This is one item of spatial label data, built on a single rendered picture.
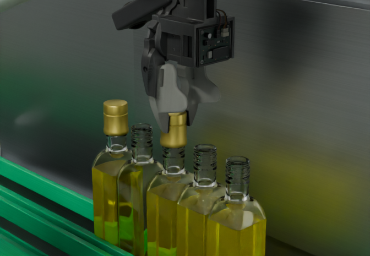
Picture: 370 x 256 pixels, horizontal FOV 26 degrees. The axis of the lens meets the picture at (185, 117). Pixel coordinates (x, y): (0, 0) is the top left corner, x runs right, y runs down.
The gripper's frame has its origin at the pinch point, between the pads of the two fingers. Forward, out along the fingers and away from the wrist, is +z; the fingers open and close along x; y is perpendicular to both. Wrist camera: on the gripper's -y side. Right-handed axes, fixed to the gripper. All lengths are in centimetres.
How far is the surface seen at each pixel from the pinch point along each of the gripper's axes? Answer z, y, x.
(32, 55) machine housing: 4, -54, 15
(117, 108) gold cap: 0.8, -10.1, -0.8
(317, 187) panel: 8.8, 14.9, 11.6
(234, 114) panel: 2.2, 0.2, 11.8
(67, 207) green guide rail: 23.0, -28.4, 3.2
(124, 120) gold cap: 2.7, -9.9, 0.1
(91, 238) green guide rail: 20.3, -12.6, -4.3
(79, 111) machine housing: 11.7, -39.9, 15.1
